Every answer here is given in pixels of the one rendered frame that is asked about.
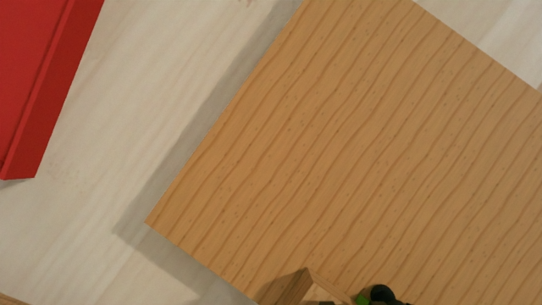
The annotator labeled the red open tray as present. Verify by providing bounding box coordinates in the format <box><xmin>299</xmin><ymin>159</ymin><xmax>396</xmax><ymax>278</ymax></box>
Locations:
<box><xmin>0</xmin><ymin>0</ymin><xmax>105</xmax><ymax>180</ymax></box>

